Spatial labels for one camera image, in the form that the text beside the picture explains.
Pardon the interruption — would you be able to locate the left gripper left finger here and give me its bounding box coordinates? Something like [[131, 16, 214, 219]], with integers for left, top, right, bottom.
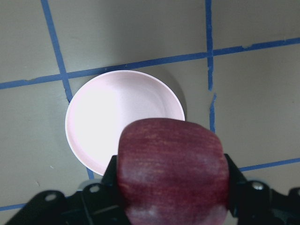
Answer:
[[101, 155, 120, 203]]

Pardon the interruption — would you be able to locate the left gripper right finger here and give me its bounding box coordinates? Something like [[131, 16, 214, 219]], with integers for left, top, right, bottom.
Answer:
[[224, 154, 247, 217]]

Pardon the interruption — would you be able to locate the red apple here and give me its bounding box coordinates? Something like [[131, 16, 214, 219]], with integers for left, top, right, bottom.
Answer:
[[117, 119, 229, 225]]

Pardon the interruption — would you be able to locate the pink plate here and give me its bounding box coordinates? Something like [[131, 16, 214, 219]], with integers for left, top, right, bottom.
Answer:
[[65, 70, 185, 175]]

